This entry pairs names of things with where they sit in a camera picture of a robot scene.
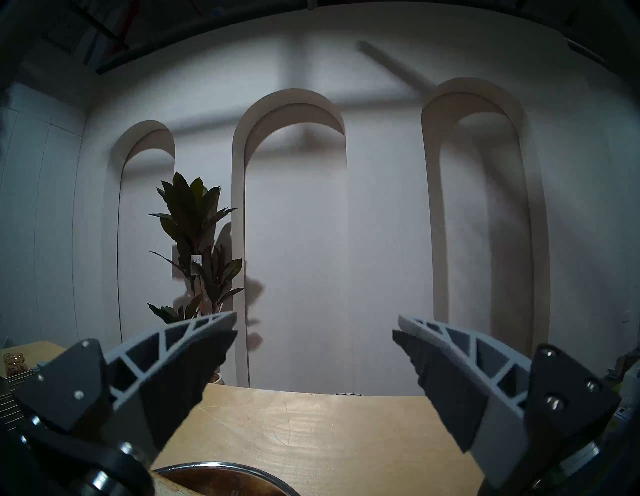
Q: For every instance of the shiny metal plate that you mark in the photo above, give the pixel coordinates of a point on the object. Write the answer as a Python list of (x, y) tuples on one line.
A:
[(225, 480)]

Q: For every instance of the tall potted plant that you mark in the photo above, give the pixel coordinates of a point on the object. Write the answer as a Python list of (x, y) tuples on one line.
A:
[(192, 210)]

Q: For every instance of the glass jam jar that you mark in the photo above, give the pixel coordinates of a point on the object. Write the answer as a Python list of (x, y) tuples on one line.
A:
[(15, 365)]

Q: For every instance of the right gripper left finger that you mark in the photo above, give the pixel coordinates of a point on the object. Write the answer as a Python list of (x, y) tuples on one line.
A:
[(165, 380)]

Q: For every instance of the grey dish rack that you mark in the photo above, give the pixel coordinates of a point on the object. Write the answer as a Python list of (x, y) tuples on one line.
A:
[(7, 405)]

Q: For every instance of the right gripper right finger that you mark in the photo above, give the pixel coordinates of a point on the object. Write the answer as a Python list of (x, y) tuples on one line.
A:
[(465, 380)]

